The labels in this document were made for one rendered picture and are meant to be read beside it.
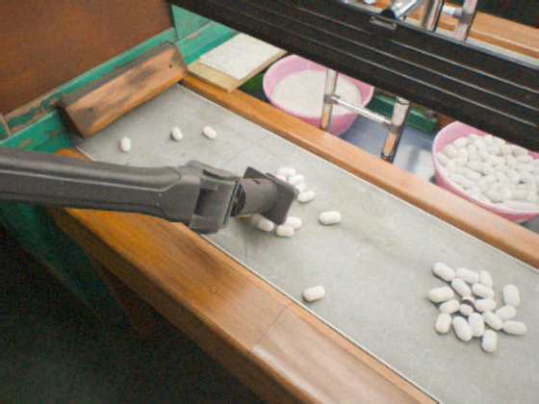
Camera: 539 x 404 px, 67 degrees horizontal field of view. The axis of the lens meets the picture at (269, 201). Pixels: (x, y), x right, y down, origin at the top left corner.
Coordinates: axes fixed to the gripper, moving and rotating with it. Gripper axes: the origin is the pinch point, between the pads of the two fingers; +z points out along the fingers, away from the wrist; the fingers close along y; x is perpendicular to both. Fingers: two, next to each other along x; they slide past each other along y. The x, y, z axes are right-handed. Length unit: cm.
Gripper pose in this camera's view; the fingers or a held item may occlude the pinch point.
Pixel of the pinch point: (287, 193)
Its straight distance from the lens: 77.8
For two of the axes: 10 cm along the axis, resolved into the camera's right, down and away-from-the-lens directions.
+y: -7.9, -4.7, 4.0
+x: -3.9, 8.8, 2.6
